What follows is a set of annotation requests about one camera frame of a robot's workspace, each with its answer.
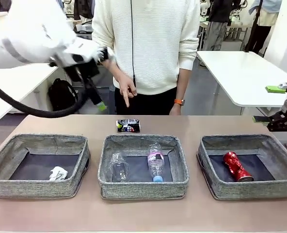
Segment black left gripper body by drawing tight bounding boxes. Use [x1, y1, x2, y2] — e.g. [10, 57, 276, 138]
[67, 60, 100, 82]

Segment crushed red soda can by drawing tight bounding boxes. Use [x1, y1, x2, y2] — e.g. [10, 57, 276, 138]
[223, 151, 255, 183]

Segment clear plastic cup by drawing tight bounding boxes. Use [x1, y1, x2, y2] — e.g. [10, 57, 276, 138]
[111, 152, 130, 183]

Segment white paper ball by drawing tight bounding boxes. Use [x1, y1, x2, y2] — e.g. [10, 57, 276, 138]
[48, 166, 68, 182]

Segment clear bottle with blue cap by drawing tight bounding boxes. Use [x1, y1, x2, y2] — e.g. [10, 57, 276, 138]
[147, 142, 165, 183]

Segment person's left forearm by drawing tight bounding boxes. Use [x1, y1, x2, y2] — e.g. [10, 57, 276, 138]
[176, 67, 191, 100]

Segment person's right forearm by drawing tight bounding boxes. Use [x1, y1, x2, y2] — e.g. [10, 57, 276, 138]
[104, 57, 122, 78]

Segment person's right hand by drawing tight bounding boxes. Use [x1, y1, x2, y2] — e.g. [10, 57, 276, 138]
[113, 72, 138, 108]

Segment person's left hand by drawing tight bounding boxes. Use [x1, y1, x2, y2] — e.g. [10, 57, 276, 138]
[169, 104, 182, 116]

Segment black backpack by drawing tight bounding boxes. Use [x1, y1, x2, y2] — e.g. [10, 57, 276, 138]
[48, 78, 79, 115]

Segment white desk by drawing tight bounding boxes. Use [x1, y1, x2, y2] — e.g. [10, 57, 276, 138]
[197, 50, 287, 107]
[0, 64, 59, 126]

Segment crushed black soda can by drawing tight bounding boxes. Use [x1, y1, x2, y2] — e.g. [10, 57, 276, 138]
[116, 118, 142, 133]

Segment black tripod pole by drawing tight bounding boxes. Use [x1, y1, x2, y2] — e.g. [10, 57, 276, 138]
[245, 0, 264, 53]

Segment person in light blue top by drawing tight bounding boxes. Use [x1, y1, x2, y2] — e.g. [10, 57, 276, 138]
[245, 0, 284, 54]

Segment grey fabric basket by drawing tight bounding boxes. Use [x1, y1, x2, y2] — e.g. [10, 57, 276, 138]
[97, 134, 190, 200]
[0, 133, 90, 199]
[197, 134, 287, 200]

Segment person in white sweater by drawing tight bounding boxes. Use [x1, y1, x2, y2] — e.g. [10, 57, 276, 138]
[91, 0, 200, 116]

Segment person in grey trousers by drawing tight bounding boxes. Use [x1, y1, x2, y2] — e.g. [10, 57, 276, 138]
[207, 0, 241, 51]

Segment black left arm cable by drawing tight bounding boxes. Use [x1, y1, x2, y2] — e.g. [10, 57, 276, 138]
[0, 70, 97, 119]

